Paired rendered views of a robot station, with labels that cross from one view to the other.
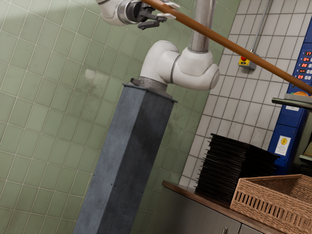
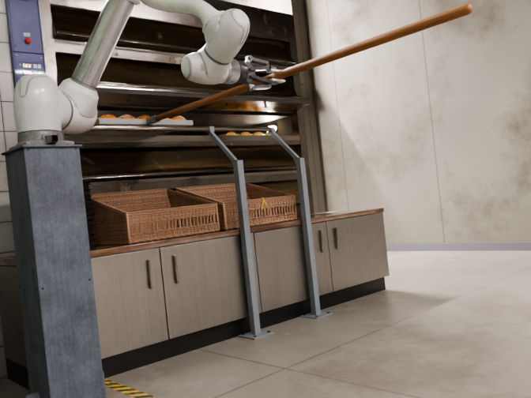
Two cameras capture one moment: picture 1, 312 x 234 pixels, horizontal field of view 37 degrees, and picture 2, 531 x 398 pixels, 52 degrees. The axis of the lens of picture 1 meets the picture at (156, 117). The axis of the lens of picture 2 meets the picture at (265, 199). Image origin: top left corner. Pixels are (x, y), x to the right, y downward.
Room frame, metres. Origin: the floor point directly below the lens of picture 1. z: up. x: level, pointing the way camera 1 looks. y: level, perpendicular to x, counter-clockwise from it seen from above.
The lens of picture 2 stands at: (1.82, 2.16, 0.73)
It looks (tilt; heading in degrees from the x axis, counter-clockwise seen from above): 0 degrees down; 265
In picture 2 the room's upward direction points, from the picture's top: 6 degrees counter-clockwise
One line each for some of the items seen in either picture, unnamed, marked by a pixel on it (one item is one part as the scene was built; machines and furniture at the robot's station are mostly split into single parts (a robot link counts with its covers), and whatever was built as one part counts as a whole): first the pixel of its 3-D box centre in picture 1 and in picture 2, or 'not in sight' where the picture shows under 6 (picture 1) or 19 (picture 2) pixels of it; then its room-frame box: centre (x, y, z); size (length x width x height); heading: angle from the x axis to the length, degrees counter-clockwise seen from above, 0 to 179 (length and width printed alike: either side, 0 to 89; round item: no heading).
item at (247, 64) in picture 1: (248, 60); not in sight; (3.05, -0.45, 1.46); 0.10 x 0.07 x 0.10; 37
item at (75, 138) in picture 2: not in sight; (199, 139); (1.89, -1.40, 1.16); 1.80 x 0.06 x 0.04; 37
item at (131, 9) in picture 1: (142, 11); (244, 73); (1.67, 0.17, 1.19); 0.09 x 0.07 x 0.08; 36
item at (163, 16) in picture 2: not in sight; (186, 11); (1.89, -1.40, 1.99); 1.80 x 0.08 x 0.21; 37
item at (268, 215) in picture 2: not in sight; (236, 203); (1.71, -1.18, 0.72); 0.56 x 0.49 x 0.28; 36
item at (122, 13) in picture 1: (132, 11); (228, 71); (1.73, 0.21, 1.20); 0.09 x 0.06 x 0.09; 126
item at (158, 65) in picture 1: (162, 62); (39, 104); (2.44, 0.06, 1.17); 0.18 x 0.16 x 0.22; 70
